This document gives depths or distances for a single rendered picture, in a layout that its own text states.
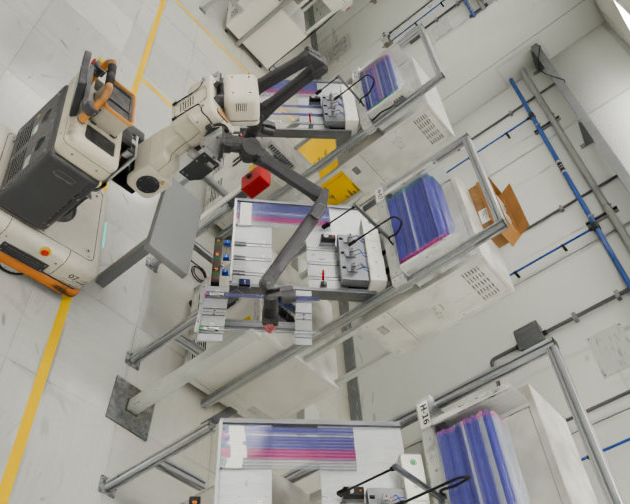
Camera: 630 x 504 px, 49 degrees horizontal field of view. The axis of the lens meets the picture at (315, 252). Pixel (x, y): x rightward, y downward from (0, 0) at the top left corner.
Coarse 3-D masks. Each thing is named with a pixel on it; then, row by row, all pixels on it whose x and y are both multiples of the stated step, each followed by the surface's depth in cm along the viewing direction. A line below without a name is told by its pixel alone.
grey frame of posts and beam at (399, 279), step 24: (456, 144) 361; (216, 216) 385; (384, 216) 360; (384, 240) 348; (480, 240) 308; (432, 264) 317; (408, 288) 325; (360, 312) 334; (168, 336) 339; (312, 336) 346; (240, 384) 365
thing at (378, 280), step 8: (360, 224) 367; (368, 224) 362; (360, 232) 365; (376, 232) 358; (368, 240) 352; (376, 240) 353; (368, 248) 347; (376, 248) 348; (368, 256) 342; (376, 256) 343; (368, 264) 338; (376, 264) 338; (376, 272) 333; (384, 272) 334; (376, 280) 329; (384, 280) 330; (368, 288) 334; (376, 288) 332; (384, 288) 333
